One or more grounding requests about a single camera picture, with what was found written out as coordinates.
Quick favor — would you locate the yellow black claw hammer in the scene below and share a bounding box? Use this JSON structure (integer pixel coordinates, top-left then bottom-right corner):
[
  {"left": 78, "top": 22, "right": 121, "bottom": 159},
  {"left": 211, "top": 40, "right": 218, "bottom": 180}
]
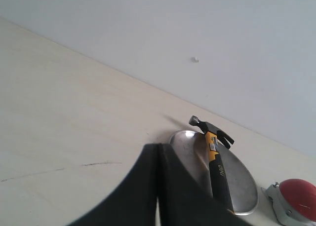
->
[{"left": 189, "top": 115, "right": 234, "bottom": 213}]

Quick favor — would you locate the red dome push button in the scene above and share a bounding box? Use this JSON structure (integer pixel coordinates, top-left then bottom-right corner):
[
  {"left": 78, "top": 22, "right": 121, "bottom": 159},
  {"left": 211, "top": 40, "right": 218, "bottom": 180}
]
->
[{"left": 262, "top": 179, "right": 316, "bottom": 226}]

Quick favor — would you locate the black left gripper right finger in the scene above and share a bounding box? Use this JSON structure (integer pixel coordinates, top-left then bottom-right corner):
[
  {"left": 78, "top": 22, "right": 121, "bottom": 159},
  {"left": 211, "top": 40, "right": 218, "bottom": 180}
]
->
[{"left": 158, "top": 144, "right": 250, "bottom": 226}]

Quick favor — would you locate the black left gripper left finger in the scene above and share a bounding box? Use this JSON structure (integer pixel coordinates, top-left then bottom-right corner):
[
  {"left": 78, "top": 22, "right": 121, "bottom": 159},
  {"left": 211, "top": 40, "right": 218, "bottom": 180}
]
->
[{"left": 70, "top": 144, "right": 159, "bottom": 226}]

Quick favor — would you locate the round stainless steel plate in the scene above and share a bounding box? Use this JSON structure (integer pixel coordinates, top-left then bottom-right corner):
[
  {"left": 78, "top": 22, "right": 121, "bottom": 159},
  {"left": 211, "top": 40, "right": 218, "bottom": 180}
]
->
[{"left": 169, "top": 130, "right": 259, "bottom": 216}]

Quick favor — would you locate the small white wall hook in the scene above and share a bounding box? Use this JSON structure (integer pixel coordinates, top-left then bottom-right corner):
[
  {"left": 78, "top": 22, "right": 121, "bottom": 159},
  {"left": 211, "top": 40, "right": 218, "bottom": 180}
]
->
[{"left": 191, "top": 57, "right": 199, "bottom": 63}]

